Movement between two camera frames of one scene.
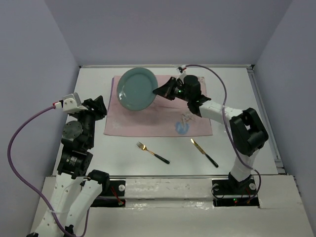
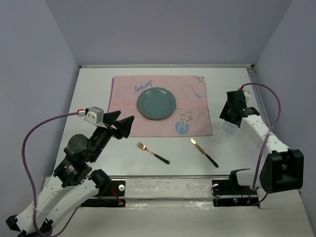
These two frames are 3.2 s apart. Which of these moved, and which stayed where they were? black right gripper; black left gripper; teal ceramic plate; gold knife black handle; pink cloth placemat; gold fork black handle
Moved: black left gripper; teal ceramic plate; black right gripper
Stayed: gold fork black handle; pink cloth placemat; gold knife black handle
